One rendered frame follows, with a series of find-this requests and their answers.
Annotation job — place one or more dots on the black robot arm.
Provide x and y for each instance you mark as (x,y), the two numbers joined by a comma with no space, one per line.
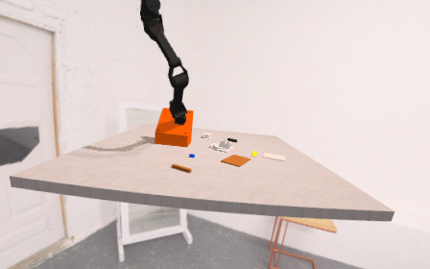
(153,26)

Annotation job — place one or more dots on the orange-brown rounded bar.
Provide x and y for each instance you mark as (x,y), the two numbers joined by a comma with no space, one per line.
(181,168)

